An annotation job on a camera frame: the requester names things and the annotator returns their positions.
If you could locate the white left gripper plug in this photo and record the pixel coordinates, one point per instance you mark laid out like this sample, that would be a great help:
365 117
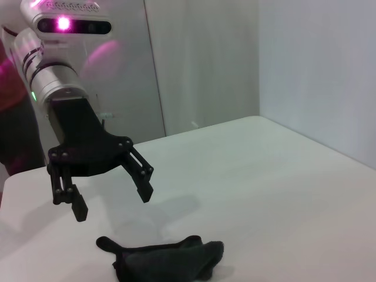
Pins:
107 115

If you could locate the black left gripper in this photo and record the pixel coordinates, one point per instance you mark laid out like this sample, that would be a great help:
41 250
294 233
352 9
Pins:
79 138

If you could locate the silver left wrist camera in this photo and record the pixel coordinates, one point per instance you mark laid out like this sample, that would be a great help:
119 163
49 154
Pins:
73 20

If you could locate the person in red shirt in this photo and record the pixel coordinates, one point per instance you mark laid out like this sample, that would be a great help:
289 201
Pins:
17 132

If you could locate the dark blue rag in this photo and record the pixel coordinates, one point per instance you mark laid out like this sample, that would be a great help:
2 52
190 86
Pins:
164 258

